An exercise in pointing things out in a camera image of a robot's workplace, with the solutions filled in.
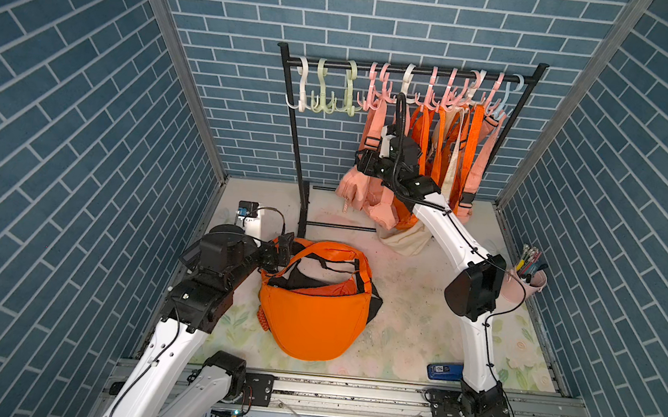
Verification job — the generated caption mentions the pink sling bag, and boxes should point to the pink sling bag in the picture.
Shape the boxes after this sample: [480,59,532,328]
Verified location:
[336,100,387,212]
[367,100,409,230]

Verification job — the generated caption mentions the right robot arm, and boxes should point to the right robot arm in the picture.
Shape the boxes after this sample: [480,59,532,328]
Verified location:
[356,94,507,417]

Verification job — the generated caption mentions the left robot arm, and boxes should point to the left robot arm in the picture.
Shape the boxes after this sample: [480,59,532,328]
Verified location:
[101,224,295,417]

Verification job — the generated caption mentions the green plastic hook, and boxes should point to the green plastic hook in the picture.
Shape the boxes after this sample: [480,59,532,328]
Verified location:
[309,58,337,114]
[339,59,359,117]

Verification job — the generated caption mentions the beige sling bag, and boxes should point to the beige sling bag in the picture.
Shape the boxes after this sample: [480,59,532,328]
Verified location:
[377,108,468,256]

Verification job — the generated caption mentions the white plastic hook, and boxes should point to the white plastic hook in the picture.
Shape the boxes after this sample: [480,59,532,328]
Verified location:
[285,57,309,113]

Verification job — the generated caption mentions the black calculator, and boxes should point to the black calculator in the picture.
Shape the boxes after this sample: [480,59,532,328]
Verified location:
[179,241,201,273]

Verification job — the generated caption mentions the black clothes rack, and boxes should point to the black clothes rack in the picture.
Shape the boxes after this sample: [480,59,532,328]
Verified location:
[277,42,550,238]

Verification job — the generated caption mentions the pink pen cup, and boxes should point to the pink pen cup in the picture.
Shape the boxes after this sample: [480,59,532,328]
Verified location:
[500,244,548,306]

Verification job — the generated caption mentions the blue black stapler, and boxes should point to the blue black stapler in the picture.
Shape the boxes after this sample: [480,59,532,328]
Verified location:
[426,362,463,382]

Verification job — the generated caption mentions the black remote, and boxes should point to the black remote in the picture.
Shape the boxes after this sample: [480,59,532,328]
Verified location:
[108,381,124,396]

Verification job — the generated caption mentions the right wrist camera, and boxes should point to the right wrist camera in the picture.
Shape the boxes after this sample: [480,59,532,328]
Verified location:
[379,124,399,158]

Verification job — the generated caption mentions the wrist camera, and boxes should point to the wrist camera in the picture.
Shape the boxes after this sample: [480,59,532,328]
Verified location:
[379,124,399,158]
[235,200,262,239]

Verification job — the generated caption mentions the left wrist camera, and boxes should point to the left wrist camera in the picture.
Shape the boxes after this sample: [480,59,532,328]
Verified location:
[235,200,262,239]

